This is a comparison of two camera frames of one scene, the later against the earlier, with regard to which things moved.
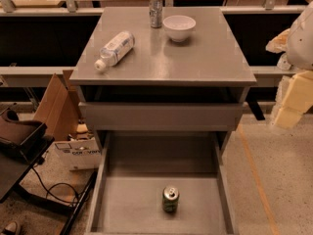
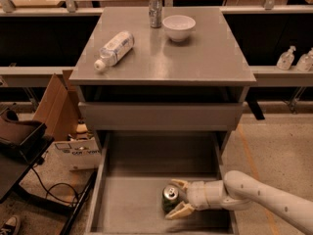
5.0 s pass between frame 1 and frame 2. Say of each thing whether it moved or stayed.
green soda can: stayed
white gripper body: moved
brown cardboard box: stayed
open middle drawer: stayed
